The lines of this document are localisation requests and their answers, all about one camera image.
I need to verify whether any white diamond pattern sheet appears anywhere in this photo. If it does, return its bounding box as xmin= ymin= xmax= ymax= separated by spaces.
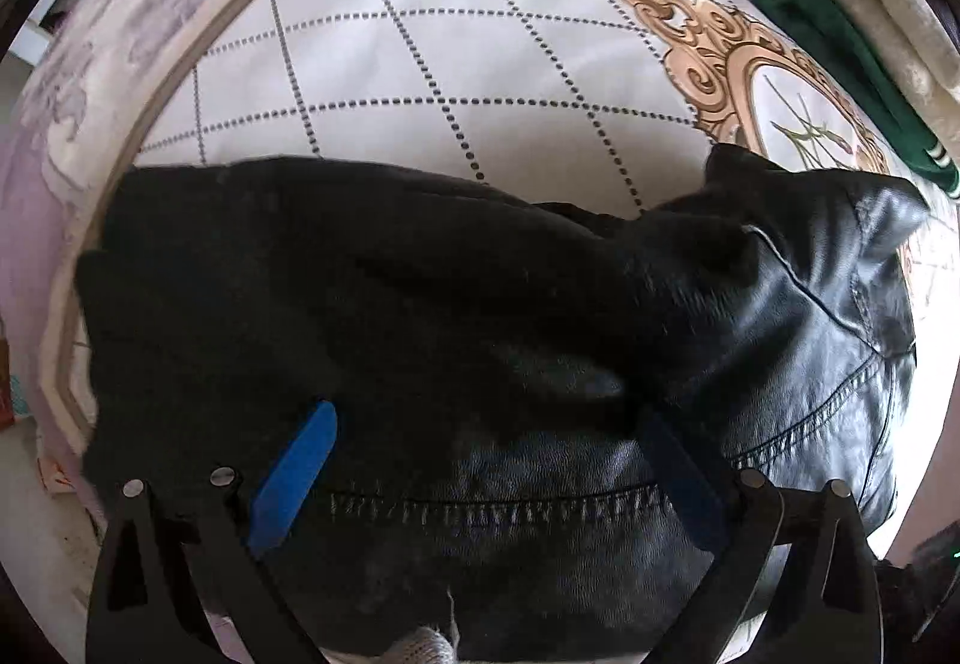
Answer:
xmin=131 ymin=0 xmax=960 ymax=560

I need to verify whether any bed with floral cover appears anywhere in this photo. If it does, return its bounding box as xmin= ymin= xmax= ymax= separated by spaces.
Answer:
xmin=0 ymin=0 xmax=960 ymax=664

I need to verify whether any black leather jacket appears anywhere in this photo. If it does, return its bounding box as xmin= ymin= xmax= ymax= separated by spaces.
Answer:
xmin=75 ymin=146 xmax=929 ymax=661

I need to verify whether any green striped folded garment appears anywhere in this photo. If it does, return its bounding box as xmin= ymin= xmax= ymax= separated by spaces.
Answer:
xmin=752 ymin=0 xmax=958 ymax=199

